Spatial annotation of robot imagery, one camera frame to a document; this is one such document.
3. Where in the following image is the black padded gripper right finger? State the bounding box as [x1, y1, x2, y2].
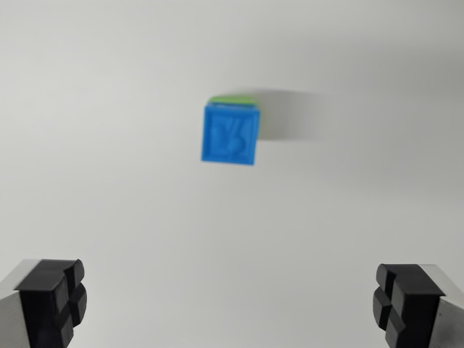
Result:
[372, 263, 464, 348]

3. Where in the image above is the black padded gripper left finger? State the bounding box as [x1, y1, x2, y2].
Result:
[0, 258, 88, 348]

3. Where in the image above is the blue embossed soft toy cube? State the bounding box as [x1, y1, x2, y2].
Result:
[200, 101, 262, 167]

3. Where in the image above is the green embossed soft toy cube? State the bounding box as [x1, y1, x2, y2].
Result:
[207, 94, 268, 143]

